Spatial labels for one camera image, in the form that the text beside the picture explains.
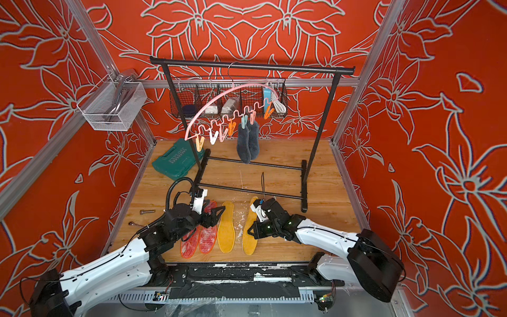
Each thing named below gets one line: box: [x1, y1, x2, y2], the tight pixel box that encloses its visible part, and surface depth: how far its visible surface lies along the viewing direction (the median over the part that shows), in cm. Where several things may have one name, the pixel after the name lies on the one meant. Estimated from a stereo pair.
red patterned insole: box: [180, 225, 202, 259], surface depth 81 cm
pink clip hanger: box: [184, 62, 280, 152], surface depth 71 cm
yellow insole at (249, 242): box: [242, 196, 259, 256], surface depth 79 cm
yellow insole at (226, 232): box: [217, 200, 236, 254], surface depth 85 cm
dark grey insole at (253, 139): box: [246, 120, 260, 161], surface depth 85 cm
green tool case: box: [151, 138, 205, 181], surface depth 106 cm
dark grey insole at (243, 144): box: [236, 122, 251, 164], surface depth 86 cm
